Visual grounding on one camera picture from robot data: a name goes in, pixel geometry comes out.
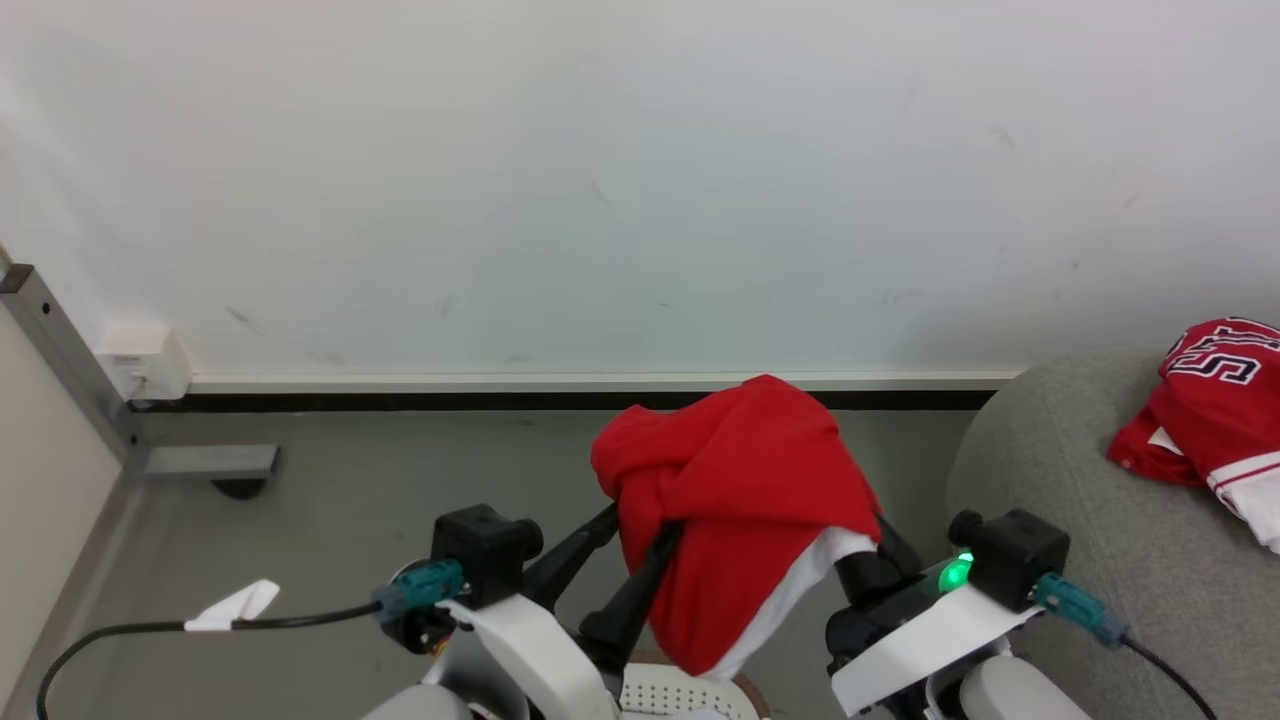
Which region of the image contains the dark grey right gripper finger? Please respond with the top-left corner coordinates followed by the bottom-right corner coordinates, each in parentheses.
top-left (835, 515), bottom-right (926, 604)

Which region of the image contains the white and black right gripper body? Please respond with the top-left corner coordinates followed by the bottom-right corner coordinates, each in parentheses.
top-left (825, 550), bottom-right (1043, 717)

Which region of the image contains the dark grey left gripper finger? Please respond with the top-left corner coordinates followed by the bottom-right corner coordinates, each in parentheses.
top-left (520, 503), bottom-right (621, 613)
top-left (578, 520), bottom-right (686, 673)

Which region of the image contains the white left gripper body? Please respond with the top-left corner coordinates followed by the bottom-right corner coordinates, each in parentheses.
top-left (438, 594), bottom-right (623, 720)

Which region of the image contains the plain red shirt white lining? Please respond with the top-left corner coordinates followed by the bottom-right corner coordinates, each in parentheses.
top-left (590, 375), bottom-right (883, 681)

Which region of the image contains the red jersey with white stripes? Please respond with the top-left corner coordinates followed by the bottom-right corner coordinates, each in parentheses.
top-left (1107, 317), bottom-right (1280, 553)

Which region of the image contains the white laundry basket tan rim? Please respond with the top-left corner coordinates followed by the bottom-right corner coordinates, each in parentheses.
top-left (615, 655), bottom-right (771, 720)

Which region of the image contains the grey round seat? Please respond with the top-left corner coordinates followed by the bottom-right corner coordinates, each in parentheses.
top-left (945, 348), bottom-right (1280, 720)

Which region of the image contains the white and black baseboard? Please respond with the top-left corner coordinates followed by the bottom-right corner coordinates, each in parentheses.
top-left (130, 368), bottom-right (1028, 413)

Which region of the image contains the beige partition panel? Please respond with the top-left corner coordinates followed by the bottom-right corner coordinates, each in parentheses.
top-left (0, 300), bottom-right (128, 701)

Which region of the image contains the black cable with teal plug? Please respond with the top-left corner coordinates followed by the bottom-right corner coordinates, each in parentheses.
top-left (1033, 572), bottom-right (1219, 720)
top-left (35, 558), bottom-right (467, 720)

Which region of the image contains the white paper cable tag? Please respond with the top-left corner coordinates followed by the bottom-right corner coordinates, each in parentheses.
top-left (185, 580), bottom-right (281, 633)

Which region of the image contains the white wall socket box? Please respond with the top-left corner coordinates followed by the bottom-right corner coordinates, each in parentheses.
top-left (95, 322), bottom-right (193, 403)

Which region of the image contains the grey metal frame post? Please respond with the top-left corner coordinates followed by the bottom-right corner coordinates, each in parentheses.
top-left (0, 264), bottom-right (279, 481)

